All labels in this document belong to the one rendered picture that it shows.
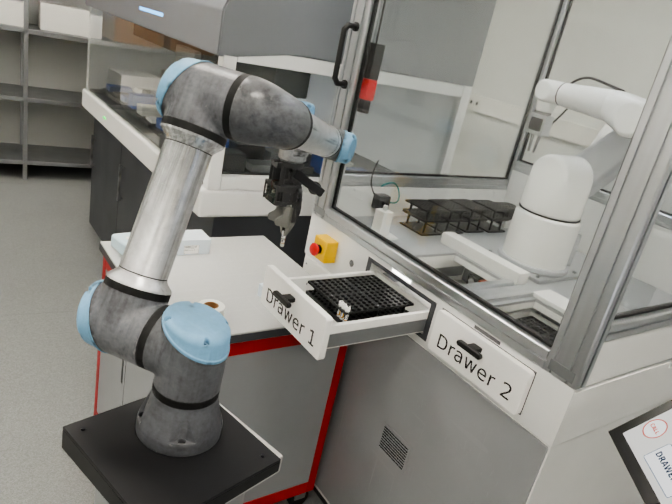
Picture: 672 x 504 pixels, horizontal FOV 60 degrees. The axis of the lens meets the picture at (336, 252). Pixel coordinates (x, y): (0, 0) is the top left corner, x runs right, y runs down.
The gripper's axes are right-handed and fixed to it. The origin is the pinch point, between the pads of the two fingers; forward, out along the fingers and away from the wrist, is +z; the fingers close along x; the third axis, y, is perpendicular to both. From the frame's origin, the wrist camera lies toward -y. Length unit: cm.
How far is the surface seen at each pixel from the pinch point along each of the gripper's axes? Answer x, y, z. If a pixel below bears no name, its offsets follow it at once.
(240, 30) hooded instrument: -55, -3, -47
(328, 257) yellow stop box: -4.4, -19.4, 11.5
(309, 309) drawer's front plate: 33.1, 10.5, 5.7
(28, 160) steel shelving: -344, 24, 84
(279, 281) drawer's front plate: 18.6, 10.8, 5.7
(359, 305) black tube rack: 31.4, -5.4, 7.4
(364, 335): 38.2, -3.3, 11.6
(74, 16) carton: -355, -7, -22
